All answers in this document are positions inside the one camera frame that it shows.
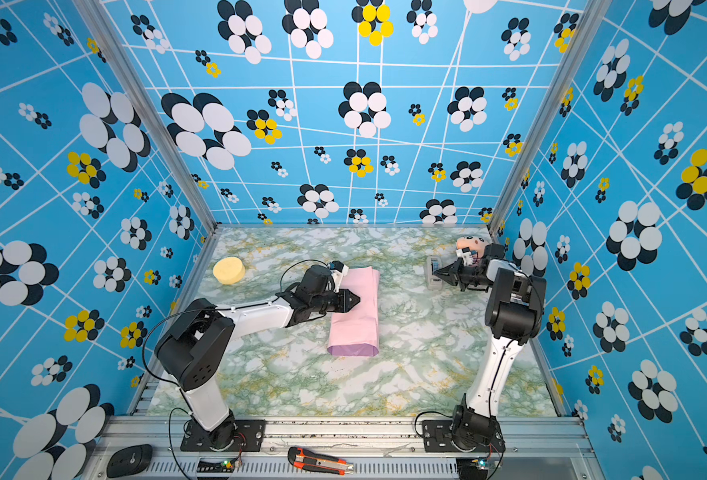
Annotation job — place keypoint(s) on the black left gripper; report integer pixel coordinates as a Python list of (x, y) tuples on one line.
[(346, 305)]

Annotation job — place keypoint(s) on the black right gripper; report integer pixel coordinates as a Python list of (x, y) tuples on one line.
[(455, 272)]

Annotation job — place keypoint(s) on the small grey white device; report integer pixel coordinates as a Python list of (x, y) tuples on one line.
[(432, 264)]

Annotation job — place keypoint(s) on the purple wrapping paper sheet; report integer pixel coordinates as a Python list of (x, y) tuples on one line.
[(356, 333)]

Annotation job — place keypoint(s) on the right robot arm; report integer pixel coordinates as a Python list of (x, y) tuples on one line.
[(513, 317)]

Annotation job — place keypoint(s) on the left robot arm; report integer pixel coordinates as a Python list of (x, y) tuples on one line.
[(193, 347)]

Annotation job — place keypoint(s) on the pink plush doll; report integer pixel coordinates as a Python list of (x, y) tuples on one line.
[(472, 243)]

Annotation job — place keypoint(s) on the yellow round sponge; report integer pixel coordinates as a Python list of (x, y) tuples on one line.
[(229, 271)]

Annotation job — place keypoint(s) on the orange black utility knife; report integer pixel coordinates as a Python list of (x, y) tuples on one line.
[(307, 460)]

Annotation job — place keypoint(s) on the right small circuit board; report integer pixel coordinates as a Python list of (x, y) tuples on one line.
[(472, 467)]

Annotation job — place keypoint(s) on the small circuit board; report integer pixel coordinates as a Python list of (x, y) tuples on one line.
[(217, 466), (472, 467)]

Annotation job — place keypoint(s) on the left small circuit board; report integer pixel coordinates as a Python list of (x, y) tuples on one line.
[(217, 466)]

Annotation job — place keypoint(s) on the black computer mouse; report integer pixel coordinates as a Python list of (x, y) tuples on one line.
[(129, 461)]

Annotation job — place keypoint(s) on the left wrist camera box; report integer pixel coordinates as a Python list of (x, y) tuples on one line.
[(338, 268)]

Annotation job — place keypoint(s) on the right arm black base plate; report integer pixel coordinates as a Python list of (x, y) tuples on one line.
[(440, 436)]

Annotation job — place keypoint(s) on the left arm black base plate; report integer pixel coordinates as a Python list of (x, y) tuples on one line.
[(251, 433)]

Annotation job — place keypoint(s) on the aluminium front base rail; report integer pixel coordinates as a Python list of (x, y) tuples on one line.
[(378, 448)]

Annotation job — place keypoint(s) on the aluminium frame post right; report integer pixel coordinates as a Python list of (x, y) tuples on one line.
[(590, 21)]

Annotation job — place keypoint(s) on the aluminium frame post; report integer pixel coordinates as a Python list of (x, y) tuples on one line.
[(590, 21), (98, 22)]

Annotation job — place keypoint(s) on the aluminium frame post left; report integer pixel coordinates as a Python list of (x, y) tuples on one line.
[(98, 22)]

